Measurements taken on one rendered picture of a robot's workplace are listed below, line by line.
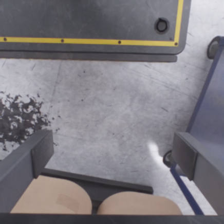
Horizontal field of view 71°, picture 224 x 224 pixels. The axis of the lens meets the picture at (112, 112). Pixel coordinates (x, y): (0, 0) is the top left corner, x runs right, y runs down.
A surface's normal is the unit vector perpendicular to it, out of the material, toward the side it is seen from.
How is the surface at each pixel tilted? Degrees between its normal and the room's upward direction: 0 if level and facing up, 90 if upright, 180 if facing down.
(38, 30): 0
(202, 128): 0
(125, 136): 0
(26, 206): 90
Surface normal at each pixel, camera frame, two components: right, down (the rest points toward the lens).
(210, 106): 0.01, 0.26
